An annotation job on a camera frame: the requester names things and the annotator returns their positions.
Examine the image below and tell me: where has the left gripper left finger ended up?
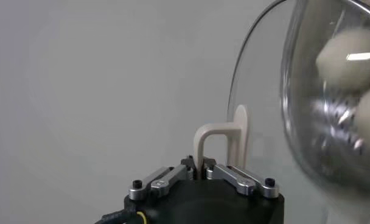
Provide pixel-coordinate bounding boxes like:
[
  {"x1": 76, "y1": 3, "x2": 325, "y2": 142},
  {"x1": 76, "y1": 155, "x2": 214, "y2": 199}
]
[{"x1": 128, "y1": 155, "x2": 194, "y2": 201}]

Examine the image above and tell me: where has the glass lid with beige handle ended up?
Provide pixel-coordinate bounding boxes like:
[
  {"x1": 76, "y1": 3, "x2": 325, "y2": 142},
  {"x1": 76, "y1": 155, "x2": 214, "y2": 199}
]
[{"x1": 193, "y1": 0, "x2": 370, "y2": 224}]

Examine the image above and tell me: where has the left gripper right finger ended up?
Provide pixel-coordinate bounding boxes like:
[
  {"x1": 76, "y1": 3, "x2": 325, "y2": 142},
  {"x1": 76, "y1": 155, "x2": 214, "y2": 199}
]
[{"x1": 203, "y1": 156, "x2": 280, "y2": 199}]

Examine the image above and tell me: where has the white steamed baozi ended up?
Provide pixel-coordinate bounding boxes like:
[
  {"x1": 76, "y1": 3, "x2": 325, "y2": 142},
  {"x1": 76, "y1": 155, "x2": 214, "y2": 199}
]
[
  {"x1": 315, "y1": 29, "x2": 370, "y2": 92},
  {"x1": 354, "y1": 83, "x2": 370, "y2": 156}
]

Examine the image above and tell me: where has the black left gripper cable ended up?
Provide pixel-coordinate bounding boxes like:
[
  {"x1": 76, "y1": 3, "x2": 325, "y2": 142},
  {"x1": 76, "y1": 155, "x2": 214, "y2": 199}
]
[{"x1": 95, "y1": 208, "x2": 148, "y2": 224}]

